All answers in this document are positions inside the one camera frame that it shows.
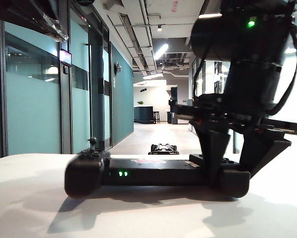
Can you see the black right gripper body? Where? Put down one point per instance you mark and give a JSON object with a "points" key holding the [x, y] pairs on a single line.
{"points": [[225, 114]]}

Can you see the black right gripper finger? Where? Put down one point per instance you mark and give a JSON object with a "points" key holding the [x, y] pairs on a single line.
{"points": [[214, 153], [260, 153]]}

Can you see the black dual-joystick remote control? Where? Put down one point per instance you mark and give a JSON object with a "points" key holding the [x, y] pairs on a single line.
{"points": [[148, 174]]}

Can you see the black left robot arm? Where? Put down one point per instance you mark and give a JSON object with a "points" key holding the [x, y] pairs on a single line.
{"points": [[26, 12]]}

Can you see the black quadruped robot dog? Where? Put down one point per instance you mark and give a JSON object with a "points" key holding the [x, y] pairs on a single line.
{"points": [[164, 148]]}

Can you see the black door access reader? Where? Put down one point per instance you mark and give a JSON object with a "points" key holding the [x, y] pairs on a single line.
{"points": [[66, 70]]}

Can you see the black bin with white label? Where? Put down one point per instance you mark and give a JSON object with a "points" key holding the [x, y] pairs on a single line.
{"points": [[171, 120]]}

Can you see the tall black cabinet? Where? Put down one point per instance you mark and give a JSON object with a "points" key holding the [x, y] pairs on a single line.
{"points": [[173, 95]]}

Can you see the dark wooden bar stool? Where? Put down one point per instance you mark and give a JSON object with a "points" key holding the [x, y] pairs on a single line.
{"points": [[156, 116]]}

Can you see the dark counter with white top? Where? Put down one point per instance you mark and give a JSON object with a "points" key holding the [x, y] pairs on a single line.
{"points": [[143, 114]]}

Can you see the low linear ceiling light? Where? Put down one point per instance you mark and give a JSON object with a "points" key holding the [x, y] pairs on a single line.
{"points": [[152, 76]]}

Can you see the black ceiling projector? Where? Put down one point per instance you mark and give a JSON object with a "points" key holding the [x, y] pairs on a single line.
{"points": [[143, 90]]}

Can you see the green potted plant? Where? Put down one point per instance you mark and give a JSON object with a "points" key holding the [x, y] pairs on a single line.
{"points": [[140, 102]]}

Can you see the long linear ceiling light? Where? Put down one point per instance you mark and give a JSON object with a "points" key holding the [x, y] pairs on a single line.
{"points": [[161, 51]]}

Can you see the ceiling track spot lamp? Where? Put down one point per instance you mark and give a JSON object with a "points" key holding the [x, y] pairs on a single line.
{"points": [[159, 28]]}

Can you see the lit room display panel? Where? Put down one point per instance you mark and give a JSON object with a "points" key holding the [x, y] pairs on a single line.
{"points": [[65, 57]]}

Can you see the black star wall ornament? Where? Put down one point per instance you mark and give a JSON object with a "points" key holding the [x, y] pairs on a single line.
{"points": [[117, 68]]}

